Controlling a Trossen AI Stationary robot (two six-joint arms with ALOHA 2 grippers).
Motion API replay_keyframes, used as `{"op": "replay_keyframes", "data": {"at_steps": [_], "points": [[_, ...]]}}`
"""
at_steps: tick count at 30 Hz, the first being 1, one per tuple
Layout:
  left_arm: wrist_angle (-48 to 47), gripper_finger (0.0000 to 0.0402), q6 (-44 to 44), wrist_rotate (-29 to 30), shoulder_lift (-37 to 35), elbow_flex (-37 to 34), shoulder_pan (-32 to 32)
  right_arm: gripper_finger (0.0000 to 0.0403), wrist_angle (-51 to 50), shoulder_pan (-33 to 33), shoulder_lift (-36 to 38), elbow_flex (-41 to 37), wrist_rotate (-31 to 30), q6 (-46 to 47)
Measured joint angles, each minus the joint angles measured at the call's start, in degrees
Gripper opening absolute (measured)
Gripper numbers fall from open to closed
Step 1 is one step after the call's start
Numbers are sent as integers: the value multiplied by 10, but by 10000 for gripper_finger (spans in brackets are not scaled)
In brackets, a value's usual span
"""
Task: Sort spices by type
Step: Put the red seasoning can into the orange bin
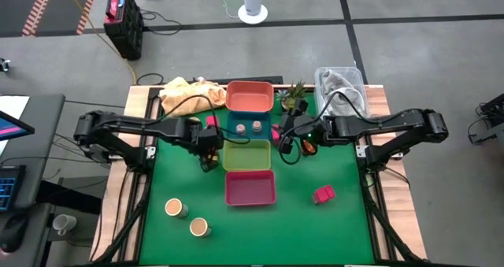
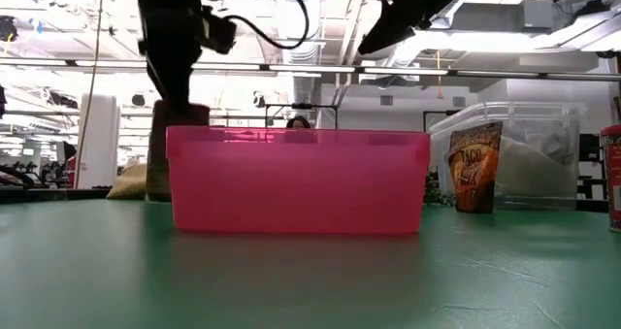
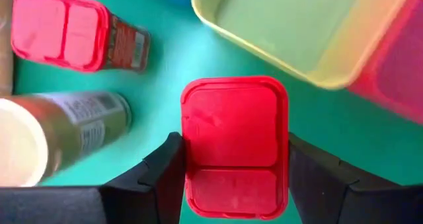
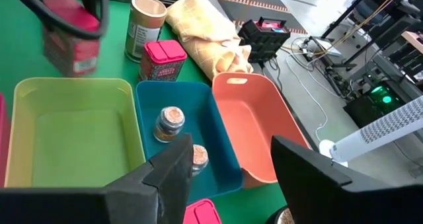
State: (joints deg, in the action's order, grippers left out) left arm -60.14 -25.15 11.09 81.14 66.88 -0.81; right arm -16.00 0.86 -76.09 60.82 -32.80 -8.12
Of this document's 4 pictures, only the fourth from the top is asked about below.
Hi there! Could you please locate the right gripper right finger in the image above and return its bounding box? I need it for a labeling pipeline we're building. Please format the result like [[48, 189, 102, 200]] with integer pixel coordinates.
[[270, 135, 423, 224]]

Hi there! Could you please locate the black equipment rack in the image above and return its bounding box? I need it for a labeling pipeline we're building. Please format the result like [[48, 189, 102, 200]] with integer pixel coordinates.
[[321, 0, 423, 86]]

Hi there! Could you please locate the blue plastic bin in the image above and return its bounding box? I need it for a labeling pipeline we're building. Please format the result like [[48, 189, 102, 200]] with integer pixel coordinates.
[[135, 80, 244, 204]]

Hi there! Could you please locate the white tower fan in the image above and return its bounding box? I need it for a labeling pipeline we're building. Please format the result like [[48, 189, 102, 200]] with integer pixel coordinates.
[[318, 94, 423, 168]]

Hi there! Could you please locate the light green plastic bin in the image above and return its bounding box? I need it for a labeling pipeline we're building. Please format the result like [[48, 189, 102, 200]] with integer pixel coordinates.
[[4, 77, 147, 189]]

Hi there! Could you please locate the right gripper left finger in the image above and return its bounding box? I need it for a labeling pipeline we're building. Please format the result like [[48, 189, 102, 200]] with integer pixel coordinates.
[[0, 133, 195, 224]]

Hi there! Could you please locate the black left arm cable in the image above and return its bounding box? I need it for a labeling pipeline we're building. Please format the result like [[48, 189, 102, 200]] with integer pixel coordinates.
[[7, 0, 110, 40]]

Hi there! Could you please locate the black and red toolbox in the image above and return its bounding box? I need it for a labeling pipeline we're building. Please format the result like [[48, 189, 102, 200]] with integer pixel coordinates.
[[237, 16, 292, 64]]

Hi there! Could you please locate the red lidded spice tin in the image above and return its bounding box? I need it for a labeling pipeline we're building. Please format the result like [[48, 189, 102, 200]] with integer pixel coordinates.
[[182, 198, 223, 224], [138, 39, 188, 83], [42, 0, 101, 77]]

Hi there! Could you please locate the computer with green lights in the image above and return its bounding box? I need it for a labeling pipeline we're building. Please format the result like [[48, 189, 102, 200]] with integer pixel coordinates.
[[342, 84, 408, 130]]

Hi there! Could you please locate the glass jar with cork lid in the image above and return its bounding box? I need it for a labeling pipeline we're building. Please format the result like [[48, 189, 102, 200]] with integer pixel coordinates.
[[191, 143, 210, 177], [153, 105, 186, 143]]

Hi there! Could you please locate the orange plastic bin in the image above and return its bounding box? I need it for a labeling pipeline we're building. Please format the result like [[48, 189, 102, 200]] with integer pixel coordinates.
[[211, 71, 312, 189]]

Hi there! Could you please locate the white floor cable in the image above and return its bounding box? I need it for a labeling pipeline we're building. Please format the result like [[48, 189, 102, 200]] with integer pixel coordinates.
[[285, 35, 330, 143]]

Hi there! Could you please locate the yellow checked cloth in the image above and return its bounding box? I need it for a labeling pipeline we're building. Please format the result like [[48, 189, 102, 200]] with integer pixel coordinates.
[[165, 0, 254, 81]]

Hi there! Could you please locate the hazard striped floor mat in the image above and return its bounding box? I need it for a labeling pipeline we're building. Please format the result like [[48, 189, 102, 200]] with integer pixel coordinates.
[[211, 0, 309, 36]]

